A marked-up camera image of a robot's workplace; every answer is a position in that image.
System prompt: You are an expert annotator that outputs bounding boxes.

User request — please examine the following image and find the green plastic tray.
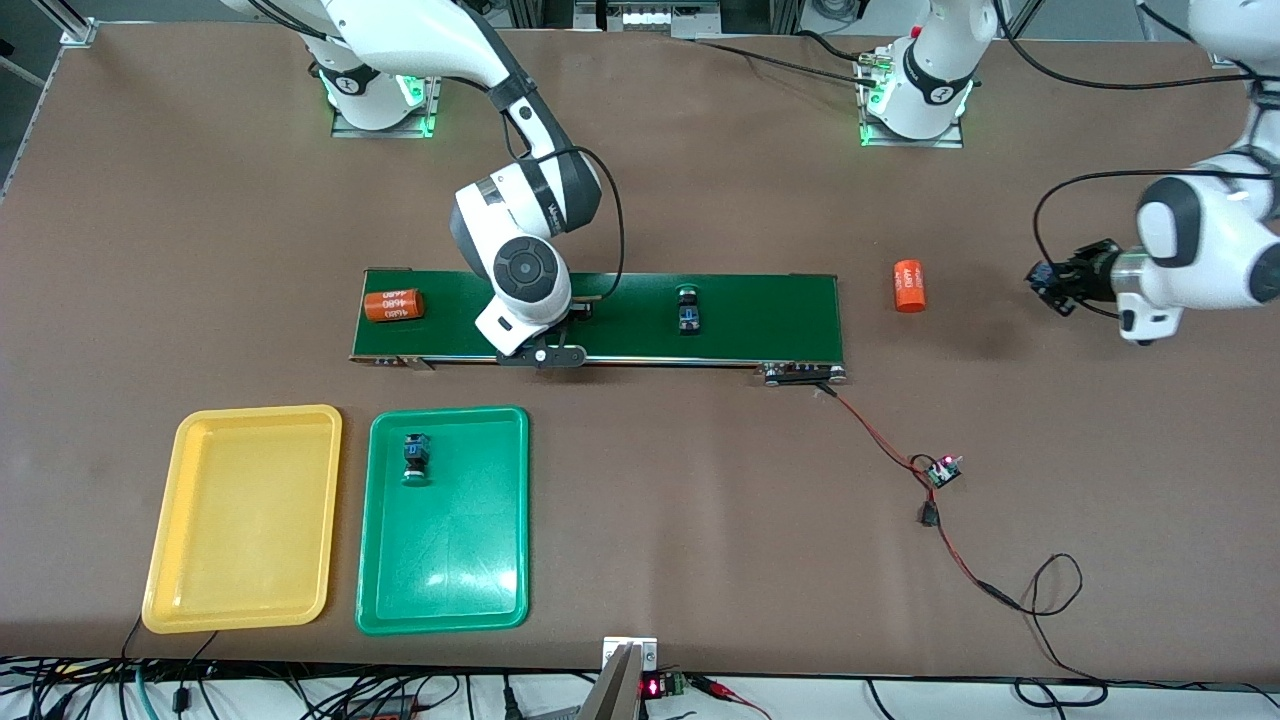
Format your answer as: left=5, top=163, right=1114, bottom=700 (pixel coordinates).
left=355, top=405, right=531, bottom=637

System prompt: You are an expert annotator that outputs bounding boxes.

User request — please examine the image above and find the black cable on table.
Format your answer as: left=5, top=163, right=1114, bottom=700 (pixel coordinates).
left=690, top=36, right=891, bottom=89
left=795, top=28, right=873, bottom=63

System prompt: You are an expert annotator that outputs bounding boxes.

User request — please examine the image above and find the yellow plastic tray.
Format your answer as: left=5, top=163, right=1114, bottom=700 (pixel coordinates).
left=141, top=404, right=344, bottom=636

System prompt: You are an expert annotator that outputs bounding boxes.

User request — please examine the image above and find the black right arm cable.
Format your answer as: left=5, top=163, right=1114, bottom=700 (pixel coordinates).
left=500, top=90, right=626, bottom=301

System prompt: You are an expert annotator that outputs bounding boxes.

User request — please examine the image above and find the red and black wire pair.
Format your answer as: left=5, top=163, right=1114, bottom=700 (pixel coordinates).
left=817, top=383, right=1021, bottom=609

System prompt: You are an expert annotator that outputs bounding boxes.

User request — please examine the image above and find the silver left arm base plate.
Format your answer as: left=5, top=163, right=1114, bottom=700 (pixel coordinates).
left=858, top=48, right=967, bottom=150

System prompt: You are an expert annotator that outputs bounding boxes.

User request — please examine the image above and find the red clip lead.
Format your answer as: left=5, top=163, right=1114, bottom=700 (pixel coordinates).
left=690, top=676, right=773, bottom=720

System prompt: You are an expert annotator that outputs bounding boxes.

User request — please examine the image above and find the thin black looped cable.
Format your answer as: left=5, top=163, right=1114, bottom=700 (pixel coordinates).
left=1010, top=553, right=1111, bottom=706

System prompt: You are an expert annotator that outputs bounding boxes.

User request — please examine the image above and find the orange 4680 battery cylinder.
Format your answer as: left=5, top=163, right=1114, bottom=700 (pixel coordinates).
left=363, top=288, right=426, bottom=324
left=893, top=261, right=928, bottom=314

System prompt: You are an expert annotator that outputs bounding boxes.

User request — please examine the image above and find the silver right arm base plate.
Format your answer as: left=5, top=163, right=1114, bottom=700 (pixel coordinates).
left=332, top=75, right=443, bottom=138

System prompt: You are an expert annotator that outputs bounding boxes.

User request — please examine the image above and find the silver machine frame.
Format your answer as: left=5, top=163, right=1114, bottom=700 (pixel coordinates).
left=505, top=0, right=801, bottom=39

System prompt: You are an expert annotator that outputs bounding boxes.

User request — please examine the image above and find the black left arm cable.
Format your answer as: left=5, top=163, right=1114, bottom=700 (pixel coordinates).
left=1000, top=0, right=1280, bottom=321

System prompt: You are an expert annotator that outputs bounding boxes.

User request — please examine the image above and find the grey camera mount pole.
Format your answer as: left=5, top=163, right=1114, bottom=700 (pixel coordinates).
left=578, top=643, right=647, bottom=720

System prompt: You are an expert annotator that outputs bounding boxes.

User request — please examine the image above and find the green conveyor belt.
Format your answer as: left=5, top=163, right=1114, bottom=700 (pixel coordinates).
left=349, top=267, right=849, bottom=389

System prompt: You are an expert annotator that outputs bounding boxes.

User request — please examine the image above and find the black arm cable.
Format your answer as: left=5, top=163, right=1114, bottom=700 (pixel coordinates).
left=500, top=90, right=626, bottom=301
left=1000, top=0, right=1280, bottom=321

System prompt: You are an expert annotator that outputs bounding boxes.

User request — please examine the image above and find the silver mounting bracket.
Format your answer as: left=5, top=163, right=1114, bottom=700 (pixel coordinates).
left=603, top=636, right=658, bottom=671

